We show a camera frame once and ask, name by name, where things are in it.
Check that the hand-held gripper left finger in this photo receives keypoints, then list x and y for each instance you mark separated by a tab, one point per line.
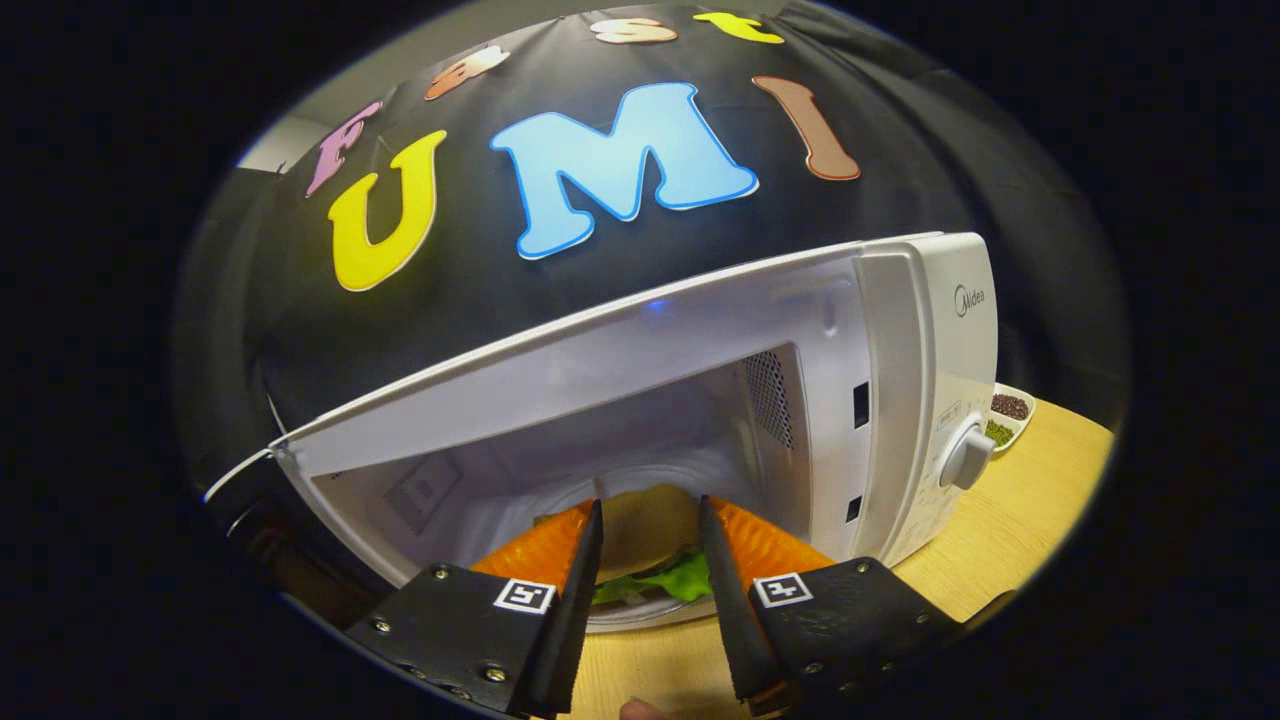
575	620

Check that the brown bread lettuce sandwich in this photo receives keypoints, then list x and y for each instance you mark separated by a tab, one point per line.
650	530

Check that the white sectioned plate of beans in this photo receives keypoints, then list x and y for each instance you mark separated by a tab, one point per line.
1008	415

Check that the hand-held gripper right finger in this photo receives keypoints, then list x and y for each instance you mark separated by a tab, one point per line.
735	620

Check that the white microwave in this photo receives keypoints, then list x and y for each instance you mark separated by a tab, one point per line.
620	370

